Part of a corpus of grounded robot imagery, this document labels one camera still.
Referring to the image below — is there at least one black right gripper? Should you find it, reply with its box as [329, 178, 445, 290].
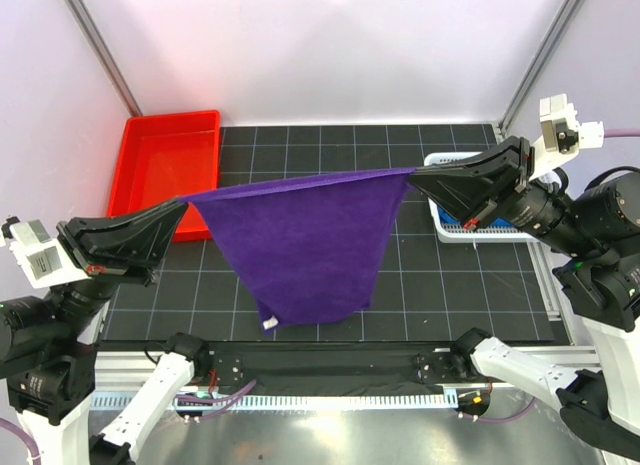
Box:
[407, 132, 596, 256]

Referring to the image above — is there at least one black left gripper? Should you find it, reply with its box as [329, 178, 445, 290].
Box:
[46, 193, 187, 341]

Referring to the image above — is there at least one blue towel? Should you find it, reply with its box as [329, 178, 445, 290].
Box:
[436, 206, 461, 225]

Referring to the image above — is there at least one purple towel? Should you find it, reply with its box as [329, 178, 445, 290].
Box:
[183, 168, 412, 332]

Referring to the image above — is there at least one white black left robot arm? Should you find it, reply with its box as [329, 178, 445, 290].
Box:
[1, 198, 212, 464]

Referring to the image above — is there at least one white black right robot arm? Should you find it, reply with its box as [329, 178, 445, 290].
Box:
[409, 137, 639, 461]

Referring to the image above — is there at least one white plastic mesh basket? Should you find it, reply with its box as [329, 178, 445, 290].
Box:
[423, 151, 551, 244]

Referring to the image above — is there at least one red plastic bin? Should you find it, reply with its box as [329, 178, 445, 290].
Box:
[107, 110, 222, 216]

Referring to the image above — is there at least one black grid cutting mat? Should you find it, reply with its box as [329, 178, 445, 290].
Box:
[103, 124, 554, 343]

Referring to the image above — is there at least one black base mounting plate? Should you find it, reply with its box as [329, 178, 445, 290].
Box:
[211, 341, 490, 386]

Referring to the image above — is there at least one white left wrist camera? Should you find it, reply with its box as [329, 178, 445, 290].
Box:
[1, 216, 88, 289]

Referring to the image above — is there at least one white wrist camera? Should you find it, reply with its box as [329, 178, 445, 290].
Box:
[1, 216, 88, 289]
[529, 94, 604, 179]

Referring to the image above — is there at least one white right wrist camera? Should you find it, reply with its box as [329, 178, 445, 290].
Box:
[529, 94, 604, 179]

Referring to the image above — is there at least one aluminium front rail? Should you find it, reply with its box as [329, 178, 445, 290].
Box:
[89, 347, 609, 411]

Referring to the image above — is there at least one right aluminium corner post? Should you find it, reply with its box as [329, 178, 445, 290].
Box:
[497, 0, 585, 133]

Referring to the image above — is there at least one aluminium corner post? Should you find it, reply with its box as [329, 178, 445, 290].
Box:
[63, 0, 142, 117]
[497, 0, 585, 133]

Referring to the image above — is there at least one left aluminium corner post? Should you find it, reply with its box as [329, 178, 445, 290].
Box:
[63, 0, 142, 117]

